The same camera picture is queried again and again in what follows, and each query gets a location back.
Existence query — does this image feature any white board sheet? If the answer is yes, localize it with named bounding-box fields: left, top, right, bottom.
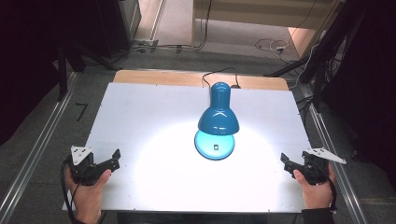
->
left=61, top=81, right=312, bottom=215

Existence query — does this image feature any person's right hand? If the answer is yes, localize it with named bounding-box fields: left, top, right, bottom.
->
left=293, top=163, right=337, bottom=210

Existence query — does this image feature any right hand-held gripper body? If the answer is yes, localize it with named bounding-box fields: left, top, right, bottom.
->
left=291, top=147, right=347, bottom=187

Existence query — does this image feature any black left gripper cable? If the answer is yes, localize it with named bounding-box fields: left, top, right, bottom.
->
left=60, top=154, right=78, bottom=224

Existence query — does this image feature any grey power strip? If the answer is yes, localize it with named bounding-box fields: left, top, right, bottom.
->
left=132, top=38, right=160, bottom=53

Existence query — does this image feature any person's left hand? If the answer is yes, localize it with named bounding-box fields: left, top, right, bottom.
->
left=64, top=169, right=112, bottom=224

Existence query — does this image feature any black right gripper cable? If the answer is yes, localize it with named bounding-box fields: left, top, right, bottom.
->
left=320, top=166, right=339, bottom=213

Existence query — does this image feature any black tripod stand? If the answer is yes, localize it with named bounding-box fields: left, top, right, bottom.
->
left=263, top=0, right=370, bottom=110

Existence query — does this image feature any metal floor rail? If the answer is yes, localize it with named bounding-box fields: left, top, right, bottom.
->
left=0, top=71, right=79, bottom=224
left=299, top=83, right=371, bottom=224

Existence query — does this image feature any black metal stand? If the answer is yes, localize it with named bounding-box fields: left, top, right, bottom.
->
left=56, top=38, right=120, bottom=103

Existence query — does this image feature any blue desk lamp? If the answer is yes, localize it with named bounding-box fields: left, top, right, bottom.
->
left=193, top=81, right=241, bottom=161

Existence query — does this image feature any black floor cable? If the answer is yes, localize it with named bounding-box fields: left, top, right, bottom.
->
left=106, top=0, right=214, bottom=64

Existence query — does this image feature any black lamp cable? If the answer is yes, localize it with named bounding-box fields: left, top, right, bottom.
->
left=201, top=67, right=241, bottom=89

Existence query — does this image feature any person's dark clothing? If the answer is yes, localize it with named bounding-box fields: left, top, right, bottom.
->
left=116, top=212, right=304, bottom=224

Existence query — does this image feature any wooden table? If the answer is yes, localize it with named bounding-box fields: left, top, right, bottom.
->
left=112, top=69, right=290, bottom=91

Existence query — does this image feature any white floor cable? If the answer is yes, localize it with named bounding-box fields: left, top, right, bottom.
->
left=254, top=36, right=292, bottom=61

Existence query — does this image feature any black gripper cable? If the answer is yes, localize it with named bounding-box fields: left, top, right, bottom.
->
left=60, top=154, right=78, bottom=224
left=320, top=166, right=339, bottom=213

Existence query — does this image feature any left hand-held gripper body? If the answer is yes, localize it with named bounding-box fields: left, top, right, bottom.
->
left=68, top=145, right=114, bottom=187

